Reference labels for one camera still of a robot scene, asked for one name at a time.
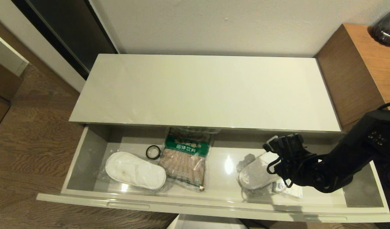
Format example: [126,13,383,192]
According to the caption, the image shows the wooden cabinet with white top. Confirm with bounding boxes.
[0,29,30,137]

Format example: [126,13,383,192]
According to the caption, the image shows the white packet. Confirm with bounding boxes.
[273,178,304,199]

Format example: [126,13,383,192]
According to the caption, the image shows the white slippers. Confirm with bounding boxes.
[99,149,174,193]
[236,151,286,204]

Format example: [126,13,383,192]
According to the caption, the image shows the drink powder bag green label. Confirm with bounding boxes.
[158,127,221,192]

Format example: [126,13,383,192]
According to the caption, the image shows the beige glossy cabinet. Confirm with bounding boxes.
[69,53,373,140]

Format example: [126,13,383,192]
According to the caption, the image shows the black tape roll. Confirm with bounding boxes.
[146,145,161,160]

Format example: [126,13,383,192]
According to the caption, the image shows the beige cabinet drawer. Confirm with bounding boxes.
[36,124,390,223]

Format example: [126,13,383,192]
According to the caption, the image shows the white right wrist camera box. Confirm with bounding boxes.
[266,136,278,152]

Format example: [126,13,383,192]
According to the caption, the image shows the dark door panel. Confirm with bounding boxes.
[12,0,119,81]

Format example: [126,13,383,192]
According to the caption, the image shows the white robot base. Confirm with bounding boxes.
[166,214,250,229]

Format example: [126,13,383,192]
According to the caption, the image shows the brown wooden desk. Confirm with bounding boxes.
[315,24,390,131]

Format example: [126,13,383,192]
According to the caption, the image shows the dark glass vase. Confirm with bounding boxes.
[368,6,390,48]

